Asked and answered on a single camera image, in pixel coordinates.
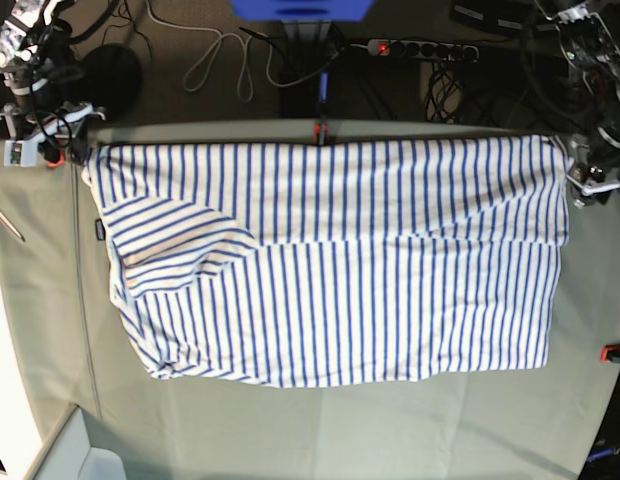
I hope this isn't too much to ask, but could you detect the white power strip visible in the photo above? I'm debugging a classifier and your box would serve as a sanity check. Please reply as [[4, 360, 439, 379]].
[[366, 39, 480, 63]]

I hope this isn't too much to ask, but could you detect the green table cloth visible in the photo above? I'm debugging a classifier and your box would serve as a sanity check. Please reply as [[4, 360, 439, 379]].
[[0, 142, 620, 479]]

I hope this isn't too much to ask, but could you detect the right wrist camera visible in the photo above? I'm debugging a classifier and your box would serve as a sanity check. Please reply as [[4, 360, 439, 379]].
[[4, 140, 38, 168]]

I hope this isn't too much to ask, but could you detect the blue white striped t-shirt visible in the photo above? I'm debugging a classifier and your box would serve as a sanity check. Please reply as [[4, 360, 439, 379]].
[[83, 135, 570, 388]]

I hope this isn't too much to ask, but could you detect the black round base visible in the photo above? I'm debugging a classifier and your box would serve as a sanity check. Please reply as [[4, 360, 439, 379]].
[[78, 44, 143, 122]]

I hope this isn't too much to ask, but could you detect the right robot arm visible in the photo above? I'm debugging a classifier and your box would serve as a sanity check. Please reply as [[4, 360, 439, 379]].
[[0, 1, 106, 167]]

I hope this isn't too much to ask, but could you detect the white cable loop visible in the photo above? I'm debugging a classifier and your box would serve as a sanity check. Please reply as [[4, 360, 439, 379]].
[[147, 0, 291, 104]]

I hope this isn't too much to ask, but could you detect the orange black clamp left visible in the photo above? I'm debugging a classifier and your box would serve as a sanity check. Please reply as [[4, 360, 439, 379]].
[[44, 150, 65, 169]]

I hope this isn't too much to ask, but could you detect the orange black clamp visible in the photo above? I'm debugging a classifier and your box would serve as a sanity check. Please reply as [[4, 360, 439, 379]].
[[600, 344, 620, 365], [44, 150, 65, 169]]

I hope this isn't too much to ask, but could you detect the black cable bundle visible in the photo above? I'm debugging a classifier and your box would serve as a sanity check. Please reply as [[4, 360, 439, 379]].
[[419, 59, 491, 124]]

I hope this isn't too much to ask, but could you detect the white box corner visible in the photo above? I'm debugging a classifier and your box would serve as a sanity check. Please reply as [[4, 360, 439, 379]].
[[0, 402, 126, 479]]

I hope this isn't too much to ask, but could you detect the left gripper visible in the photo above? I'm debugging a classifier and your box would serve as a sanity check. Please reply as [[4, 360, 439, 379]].
[[566, 134, 620, 208]]

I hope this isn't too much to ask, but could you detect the orange black clamp right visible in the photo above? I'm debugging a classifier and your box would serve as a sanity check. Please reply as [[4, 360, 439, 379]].
[[600, 344, 620, 365]]

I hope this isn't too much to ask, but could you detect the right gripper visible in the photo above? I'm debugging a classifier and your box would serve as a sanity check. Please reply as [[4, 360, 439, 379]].
[[0, 102, 106, 160]]

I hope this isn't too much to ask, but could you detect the red clamp table centre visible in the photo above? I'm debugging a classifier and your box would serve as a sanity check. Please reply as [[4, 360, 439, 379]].
[[313, 119, 329, 146]]

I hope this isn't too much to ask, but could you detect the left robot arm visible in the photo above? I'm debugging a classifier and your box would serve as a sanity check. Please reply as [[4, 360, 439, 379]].
[[535, 1, 620, 206]]

